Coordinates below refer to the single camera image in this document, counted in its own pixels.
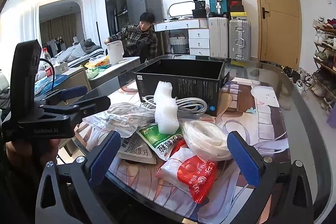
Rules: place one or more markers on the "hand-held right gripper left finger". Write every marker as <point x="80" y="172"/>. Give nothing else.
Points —
<point x="105" y="158"/>

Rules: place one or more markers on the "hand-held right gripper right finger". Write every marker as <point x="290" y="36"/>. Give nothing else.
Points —
<point x="244" y="158"/>

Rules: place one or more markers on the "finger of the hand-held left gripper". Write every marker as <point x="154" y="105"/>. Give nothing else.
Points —
<point x="94" y="104"/>
<point x="74" y="91"/>

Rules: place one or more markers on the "green medicine packet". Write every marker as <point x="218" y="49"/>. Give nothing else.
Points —
<point x="155" y="142"/>

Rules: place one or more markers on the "white foam wrap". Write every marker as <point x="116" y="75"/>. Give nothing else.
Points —
<point x="165" y="113"/>

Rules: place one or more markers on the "black cardboard box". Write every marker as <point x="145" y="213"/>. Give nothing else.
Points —
<point x="183" y="82"/>

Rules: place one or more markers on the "person's left hand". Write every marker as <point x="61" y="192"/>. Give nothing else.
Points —
<point x="26" y="150"/>

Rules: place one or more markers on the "white tissue box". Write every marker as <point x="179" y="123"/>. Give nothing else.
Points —
<point x="61" y="67"/>

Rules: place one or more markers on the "plastic water bottle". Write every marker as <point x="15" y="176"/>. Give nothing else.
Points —
<point x="47" y="64"/>

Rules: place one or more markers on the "white paper packet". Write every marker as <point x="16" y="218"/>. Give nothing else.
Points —
<point x="136" y="153"/>

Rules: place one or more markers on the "yellow green cloth pile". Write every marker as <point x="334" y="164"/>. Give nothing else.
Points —
<point x="97" y="64"/>

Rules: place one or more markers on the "bed with grey duvet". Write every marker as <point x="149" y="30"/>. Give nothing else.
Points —
<point x="81" y="50"/>

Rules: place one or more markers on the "grey and white side table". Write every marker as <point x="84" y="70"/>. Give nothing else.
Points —
<point x="118" y="69"/>

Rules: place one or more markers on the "printed table mat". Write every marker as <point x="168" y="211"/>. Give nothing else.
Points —
<point x="262" y="119"/>

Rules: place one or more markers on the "clear plastic bag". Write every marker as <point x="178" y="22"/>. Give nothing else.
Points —
<point x="194" y="174"/>

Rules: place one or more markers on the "white electric kettle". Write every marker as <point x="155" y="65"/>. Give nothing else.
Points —
<point x="114" y="52"/>

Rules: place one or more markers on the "shoes on floor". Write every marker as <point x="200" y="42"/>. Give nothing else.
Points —
<point x="304" y="79"/>

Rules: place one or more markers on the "woven laundry basket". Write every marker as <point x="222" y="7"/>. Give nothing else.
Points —
<point x="179" y="45"/>

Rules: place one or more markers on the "dark grey fridge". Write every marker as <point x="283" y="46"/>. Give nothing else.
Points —
<point x="144" y="5"/>

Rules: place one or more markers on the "silver suitcase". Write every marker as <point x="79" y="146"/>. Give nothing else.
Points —
<point x="239" y="39"/>

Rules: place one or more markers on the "white vanity desk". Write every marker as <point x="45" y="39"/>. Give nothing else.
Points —
<point x="198" y="40"/>

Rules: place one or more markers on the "white suitcase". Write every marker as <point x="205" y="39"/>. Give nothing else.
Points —
<point x="218" y="37"/>

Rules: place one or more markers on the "oval mirror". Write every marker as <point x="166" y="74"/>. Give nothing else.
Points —
<point x="181" y="5"/>

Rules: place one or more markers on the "tan wooden door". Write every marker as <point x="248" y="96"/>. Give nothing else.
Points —
<point x="278" y="29"/>

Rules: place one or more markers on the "wooden shoe rack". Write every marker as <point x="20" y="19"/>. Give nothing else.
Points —
<point x="324" y="48"/>

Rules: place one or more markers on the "black bag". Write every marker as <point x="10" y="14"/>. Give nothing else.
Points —
<point x="200" y="10"/>

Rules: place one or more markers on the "yellow and black shoe box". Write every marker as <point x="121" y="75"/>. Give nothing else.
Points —
<point x="238" y="15"/>

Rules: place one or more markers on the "shoe rack with shoes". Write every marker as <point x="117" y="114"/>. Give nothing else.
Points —
<point x="321" y="37"/>

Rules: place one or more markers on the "black shoe box red logo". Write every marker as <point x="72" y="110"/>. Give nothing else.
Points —
<point x="235" y="5"/>

